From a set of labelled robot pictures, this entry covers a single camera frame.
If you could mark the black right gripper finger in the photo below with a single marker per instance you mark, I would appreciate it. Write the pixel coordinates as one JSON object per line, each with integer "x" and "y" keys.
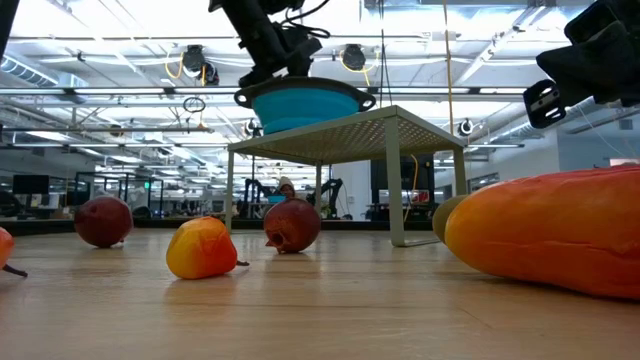
{"x": 585, "y": 65}
{"x": 544, "y": 103}

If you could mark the blue grey collapsible colander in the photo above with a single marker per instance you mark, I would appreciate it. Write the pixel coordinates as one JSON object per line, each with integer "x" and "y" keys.
{"x": 305, "y": 107}

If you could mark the brown kiwi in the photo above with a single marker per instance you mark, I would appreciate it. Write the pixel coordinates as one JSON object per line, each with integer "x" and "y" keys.
{"x": 442, "y": 217}

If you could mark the dark red pomegranate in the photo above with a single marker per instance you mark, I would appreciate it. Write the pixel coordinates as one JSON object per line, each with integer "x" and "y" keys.
{"x": 103, "y": 221}
{"x": 291, "y": 225}

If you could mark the background black robot arm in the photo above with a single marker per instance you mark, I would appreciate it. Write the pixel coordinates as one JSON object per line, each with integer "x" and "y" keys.
{"x": 330, "y": 192}
{"x": 252, "y": 192}

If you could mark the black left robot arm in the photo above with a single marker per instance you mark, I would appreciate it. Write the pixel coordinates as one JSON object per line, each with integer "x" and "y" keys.
{"x": 250, "y": 25}

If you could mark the pale green perforated metal rack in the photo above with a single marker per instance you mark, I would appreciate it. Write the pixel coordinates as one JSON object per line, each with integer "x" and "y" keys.
{"x": 350, "y": 145}

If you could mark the person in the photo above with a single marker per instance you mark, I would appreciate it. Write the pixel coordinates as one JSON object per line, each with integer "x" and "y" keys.
{"x": 286, "y": 187}

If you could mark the black cabinet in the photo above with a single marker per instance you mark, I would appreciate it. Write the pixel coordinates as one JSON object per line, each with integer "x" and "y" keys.
{"x": 425, "y": 170}

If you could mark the black monitor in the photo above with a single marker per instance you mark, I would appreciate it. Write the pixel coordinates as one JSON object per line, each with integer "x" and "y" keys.
{"x": 31, "y": 185}

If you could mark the silver ventilation duct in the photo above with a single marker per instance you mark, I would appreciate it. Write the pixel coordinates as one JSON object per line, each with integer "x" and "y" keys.
{"x": 510, "y": 131}
{"x": 35, "y": 75}

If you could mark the black aluminium frame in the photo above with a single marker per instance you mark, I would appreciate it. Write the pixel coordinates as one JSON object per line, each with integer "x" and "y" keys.
{"x": 45, "y": 226}

